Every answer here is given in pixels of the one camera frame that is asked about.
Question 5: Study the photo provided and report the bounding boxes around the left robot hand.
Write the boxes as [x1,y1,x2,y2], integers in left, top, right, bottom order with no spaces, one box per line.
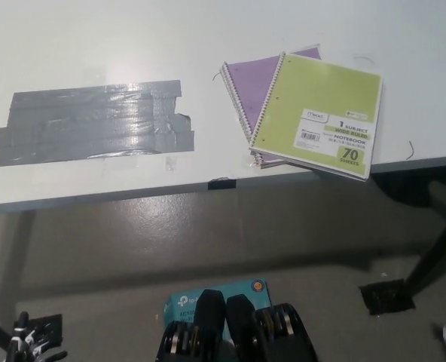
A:
[4,311,68,362]

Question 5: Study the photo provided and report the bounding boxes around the green spiral Mead notebook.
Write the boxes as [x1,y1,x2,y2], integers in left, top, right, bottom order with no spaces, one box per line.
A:
[248,51,384,183]

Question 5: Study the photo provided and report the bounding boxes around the purple spiral notebook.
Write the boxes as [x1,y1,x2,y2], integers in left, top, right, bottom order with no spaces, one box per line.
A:
[219,44,322,170]

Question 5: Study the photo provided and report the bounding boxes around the black robot torso blocks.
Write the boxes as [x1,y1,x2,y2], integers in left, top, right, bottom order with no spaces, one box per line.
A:
[153,289,318,362]

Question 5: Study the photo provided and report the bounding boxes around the dark object under table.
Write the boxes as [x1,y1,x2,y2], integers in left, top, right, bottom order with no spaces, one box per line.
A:
[373,161,446,216]

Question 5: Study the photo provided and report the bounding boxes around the teal TP-Link box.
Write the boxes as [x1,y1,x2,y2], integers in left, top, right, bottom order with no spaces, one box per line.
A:
[161,278,273,340]

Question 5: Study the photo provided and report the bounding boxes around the small black tape strip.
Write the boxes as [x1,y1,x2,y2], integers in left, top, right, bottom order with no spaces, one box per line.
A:
[207,178,237,190]

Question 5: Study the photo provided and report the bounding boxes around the grey duct tape patch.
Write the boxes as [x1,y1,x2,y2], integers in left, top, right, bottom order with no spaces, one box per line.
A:
[0,78,196,170]

